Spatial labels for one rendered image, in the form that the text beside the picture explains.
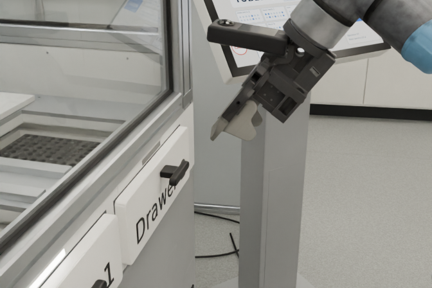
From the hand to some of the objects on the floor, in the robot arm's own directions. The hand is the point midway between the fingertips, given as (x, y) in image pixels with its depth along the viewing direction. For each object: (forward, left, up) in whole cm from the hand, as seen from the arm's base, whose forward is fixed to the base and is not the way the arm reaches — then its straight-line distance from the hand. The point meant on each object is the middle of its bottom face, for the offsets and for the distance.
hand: (216, 126), depth 78 cm
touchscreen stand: (-27, -51, -103) cm, 118 cm away
